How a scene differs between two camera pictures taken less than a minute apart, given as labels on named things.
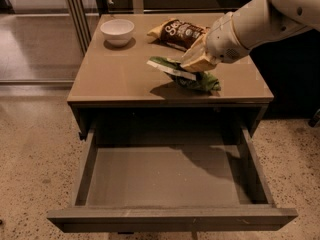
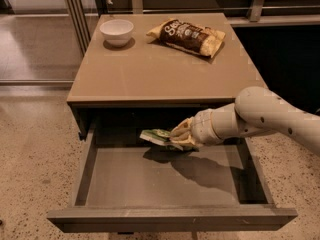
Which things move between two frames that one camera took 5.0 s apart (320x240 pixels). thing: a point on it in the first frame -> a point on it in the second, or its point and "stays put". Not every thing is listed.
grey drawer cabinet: [154, 69] stays put
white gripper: [222, 40] -> [202, 128]
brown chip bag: [178, 34] stays put
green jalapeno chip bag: [193, 79] -> [161, 136]
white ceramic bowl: [117, 32] stays put
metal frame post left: [77, 7] stays put
